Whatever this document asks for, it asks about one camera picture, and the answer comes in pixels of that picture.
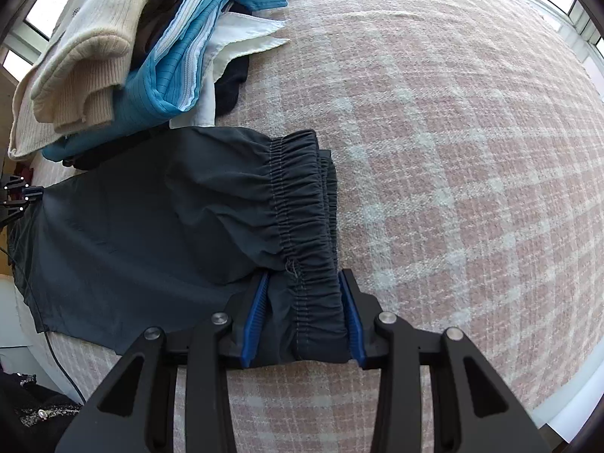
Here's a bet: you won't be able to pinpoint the black cable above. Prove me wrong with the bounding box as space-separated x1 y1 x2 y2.
5 245 86 407

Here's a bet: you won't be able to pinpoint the brown folded garment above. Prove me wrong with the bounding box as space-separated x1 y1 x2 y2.
137 0 228 64

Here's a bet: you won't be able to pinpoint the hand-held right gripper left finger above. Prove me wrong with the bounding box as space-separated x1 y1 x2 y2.
55 273 271 453

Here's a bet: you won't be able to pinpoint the black folded garment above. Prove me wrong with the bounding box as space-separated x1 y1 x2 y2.
63 2 253 171

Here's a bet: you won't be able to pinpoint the pink plaid tablecloth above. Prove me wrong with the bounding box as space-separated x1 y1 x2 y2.
28 0 602 453

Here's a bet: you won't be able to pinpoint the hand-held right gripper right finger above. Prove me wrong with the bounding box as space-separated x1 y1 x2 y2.
337 269 553 453

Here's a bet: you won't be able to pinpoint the blue folded garment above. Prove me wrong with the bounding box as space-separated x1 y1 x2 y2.
42 0 288 161

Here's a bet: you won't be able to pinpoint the white folded garment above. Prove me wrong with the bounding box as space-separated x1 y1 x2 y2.
170 13 290 128

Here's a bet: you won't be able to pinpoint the beige knit cardigan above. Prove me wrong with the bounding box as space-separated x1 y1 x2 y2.
7 0 182 160

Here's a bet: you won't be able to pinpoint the black textured garment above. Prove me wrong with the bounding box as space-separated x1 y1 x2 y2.
0 370 85 453

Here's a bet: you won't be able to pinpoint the dark grey pants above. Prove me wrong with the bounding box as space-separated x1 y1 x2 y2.
9 126 352 369

